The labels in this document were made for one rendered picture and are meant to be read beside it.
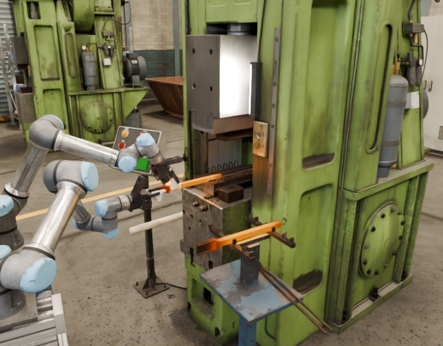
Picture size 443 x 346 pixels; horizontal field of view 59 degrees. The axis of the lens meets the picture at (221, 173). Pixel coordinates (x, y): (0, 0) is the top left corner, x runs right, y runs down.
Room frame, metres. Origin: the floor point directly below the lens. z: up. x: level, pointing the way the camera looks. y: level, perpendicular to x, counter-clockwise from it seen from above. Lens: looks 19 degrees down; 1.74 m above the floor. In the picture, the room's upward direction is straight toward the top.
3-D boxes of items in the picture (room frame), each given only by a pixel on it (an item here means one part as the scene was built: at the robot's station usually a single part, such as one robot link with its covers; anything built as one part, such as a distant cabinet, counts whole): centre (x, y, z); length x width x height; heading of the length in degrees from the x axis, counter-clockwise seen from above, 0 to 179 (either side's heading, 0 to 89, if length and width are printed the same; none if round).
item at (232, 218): (2.18, -0.10, 0.69); 0.56 x 0.38 x 0.45; 129
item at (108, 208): (1.71, 0.54, 0.98); 0.11 x 0.08 x 0.09; 129
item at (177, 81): (9.21, 0.78, 0.42); 1.89 x 1.20 x 0.85; 41
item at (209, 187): (2.22, -0.06, 0.96); 0.42 x 0.20 x 0.09; 129
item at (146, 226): (2.30, 0.39, 0.62); 0.44 x 0.05 x 0.05; 129
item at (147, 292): (2.47, 0.51, 0.05); 0.22 x 0.22 x 0.09; 39
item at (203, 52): (2.18, -0.09, 1.56); 0.42 x 0.39 x 0.40; 129
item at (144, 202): (1.81, 0.41, 0.98); 0.12 x 0.08 x 0.09; 129
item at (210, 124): (2.22, -0.06, 1.32); 0.42 x 0.20 x 0.10; 129
